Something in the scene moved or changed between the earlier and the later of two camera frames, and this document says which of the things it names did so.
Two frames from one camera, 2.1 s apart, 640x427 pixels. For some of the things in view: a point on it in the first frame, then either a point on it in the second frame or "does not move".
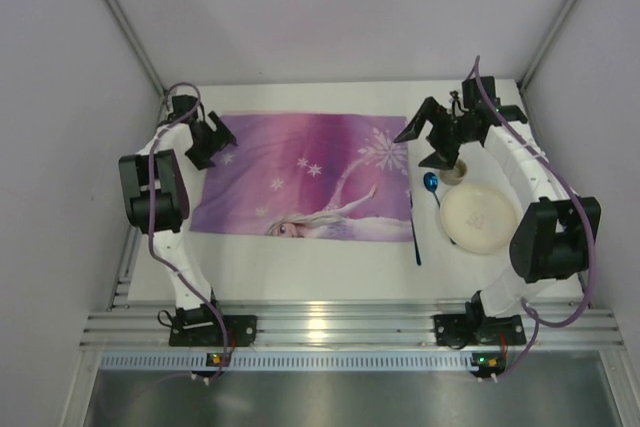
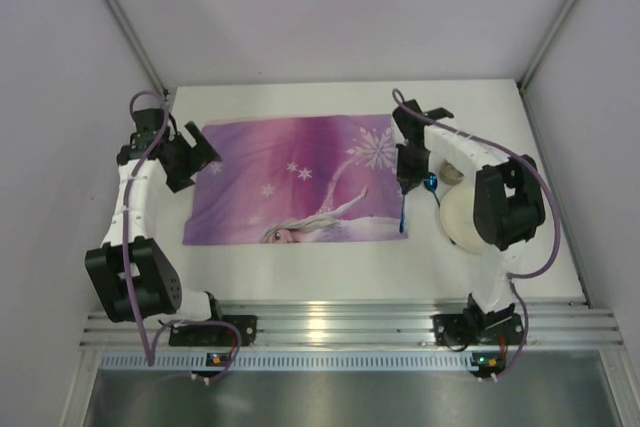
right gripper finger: [444, 157] to [410, 178]
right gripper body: [441, 128] to [407, 179]
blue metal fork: [417, 249] to [402, 219]
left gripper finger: [224, 135] to [207, 153]
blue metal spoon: [431, 182] does not move
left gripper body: [210, 142] to [195, 152]
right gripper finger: [429, 111] to [402, 167]
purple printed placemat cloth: [309, 176] does not move
